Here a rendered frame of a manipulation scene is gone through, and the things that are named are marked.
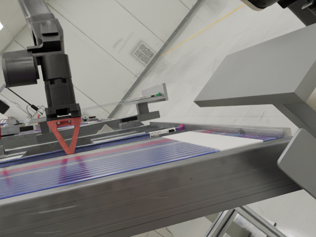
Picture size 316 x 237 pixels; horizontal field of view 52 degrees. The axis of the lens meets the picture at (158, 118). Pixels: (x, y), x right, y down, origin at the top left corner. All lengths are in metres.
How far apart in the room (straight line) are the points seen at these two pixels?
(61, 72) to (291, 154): 0.48
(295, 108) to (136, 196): 0.85
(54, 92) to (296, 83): 0.52
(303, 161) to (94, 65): 8.26
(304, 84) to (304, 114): 0.36
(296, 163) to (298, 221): 1.10
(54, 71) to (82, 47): 7.92
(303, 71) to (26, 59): 0.59
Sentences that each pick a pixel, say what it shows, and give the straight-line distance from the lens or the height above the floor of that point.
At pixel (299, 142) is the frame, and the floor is 0.75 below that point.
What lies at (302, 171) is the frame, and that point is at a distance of 0.37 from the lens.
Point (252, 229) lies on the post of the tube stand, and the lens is 1.59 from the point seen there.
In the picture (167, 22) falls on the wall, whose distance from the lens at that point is 9.17.
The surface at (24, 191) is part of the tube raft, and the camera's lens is 0.37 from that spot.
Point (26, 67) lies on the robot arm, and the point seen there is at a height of 1.06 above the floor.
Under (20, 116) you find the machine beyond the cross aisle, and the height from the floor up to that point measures 1.45.
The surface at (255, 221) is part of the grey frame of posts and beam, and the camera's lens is 1.27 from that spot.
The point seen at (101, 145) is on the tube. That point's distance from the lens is 0.71.
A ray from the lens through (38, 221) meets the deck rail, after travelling 0.34.
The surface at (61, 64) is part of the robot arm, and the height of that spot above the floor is 1.02.
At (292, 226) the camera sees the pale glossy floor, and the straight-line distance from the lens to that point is 1.46.
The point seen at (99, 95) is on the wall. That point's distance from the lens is 8.48.
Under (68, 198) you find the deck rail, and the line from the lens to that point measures 0.33.
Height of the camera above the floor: 0.95
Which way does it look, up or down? 13 degrees down
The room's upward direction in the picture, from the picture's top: 51 degrees counter-clockwise
